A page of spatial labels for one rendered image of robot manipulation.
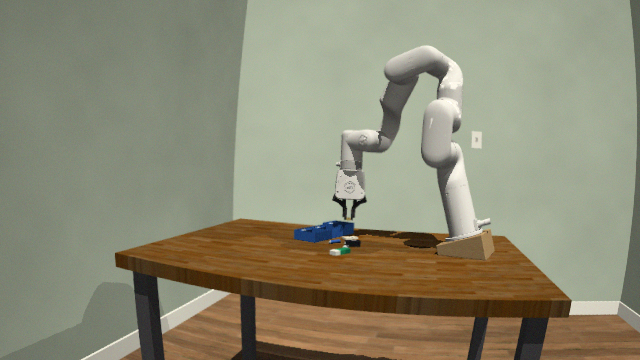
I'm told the blue three-compartment bin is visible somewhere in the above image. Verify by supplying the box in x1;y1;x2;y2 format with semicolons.
294;221;354;243

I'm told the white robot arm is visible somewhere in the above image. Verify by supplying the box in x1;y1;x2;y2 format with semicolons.
336;46;490;242

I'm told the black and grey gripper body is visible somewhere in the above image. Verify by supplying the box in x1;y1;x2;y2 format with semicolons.
335;168;365;200

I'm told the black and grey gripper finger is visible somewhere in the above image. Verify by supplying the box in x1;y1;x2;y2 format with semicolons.
351;197;367;220
333;194;347;220

